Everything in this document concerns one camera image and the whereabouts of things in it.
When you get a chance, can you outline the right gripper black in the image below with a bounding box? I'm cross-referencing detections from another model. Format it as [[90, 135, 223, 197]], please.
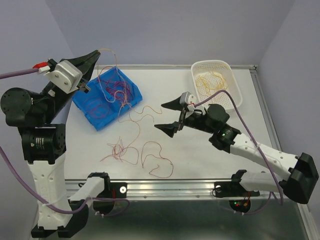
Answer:
[[154, 94, 216, 137]]

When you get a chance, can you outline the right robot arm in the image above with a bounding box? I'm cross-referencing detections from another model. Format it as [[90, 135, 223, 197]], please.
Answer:
[[155, 92, 319, 204]]

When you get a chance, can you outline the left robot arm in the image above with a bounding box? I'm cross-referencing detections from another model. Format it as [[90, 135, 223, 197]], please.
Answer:
[[0, 50, 111, 238]]

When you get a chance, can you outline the blue plastic bin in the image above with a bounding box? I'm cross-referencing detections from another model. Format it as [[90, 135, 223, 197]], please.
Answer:
[[72, 67, 143, 131]]

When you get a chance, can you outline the white perforated basket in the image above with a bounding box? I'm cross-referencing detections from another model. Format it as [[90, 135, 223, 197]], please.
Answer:
[[190, 60, 243, 107]]

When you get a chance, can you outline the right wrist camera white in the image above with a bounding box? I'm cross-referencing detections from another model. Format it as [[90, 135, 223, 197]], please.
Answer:
[[179, 91, 196, 112]]

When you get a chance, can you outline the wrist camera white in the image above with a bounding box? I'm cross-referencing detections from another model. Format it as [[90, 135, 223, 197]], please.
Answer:
[[44, 60, 83, 94], [179, 91, 196, 112]]

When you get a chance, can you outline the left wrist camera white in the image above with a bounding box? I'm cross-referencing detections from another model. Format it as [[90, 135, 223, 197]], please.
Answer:
[[44, 60, 83, 94]]

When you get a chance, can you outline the red wire in bin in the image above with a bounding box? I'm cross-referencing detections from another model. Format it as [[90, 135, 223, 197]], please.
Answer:
[[83, 66, 136, 121]]

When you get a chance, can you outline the yellow wire in basket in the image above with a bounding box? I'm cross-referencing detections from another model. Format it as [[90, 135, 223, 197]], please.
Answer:
[[194, 69, 230, 97]]

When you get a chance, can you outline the small red wire tangle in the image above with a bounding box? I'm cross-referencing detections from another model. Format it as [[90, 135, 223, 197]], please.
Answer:
[[99, 136, 140, 166]]

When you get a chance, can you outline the aluminium front rail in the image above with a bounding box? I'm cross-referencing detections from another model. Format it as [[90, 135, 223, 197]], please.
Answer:
[[63, 177, 308, 201]]

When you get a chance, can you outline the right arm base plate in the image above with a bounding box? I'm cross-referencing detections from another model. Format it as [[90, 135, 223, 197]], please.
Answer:
[[211, 181, 260, 198]]

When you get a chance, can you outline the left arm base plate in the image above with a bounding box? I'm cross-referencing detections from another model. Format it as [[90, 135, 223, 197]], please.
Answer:
[[97, 181, 128, 199]]

